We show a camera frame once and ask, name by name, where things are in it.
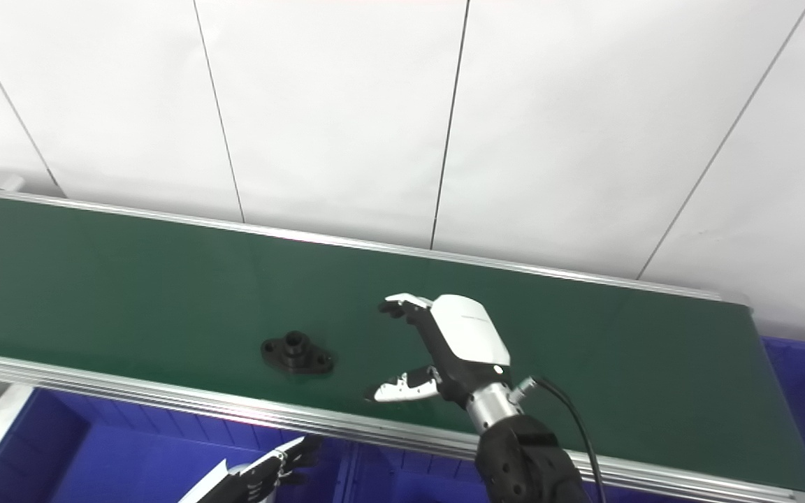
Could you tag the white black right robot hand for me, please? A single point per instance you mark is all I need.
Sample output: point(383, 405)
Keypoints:
point(455, 346)

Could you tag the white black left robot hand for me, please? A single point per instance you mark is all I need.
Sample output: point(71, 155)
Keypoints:
point(263, 475)

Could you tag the black flanged part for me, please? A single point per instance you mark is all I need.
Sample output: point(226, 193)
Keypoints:
point(297, 353)

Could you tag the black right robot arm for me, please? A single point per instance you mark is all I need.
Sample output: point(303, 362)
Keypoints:
point(521, 454)

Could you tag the green conveyor belt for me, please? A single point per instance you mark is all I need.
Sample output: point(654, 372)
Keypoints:
point(374, 335)

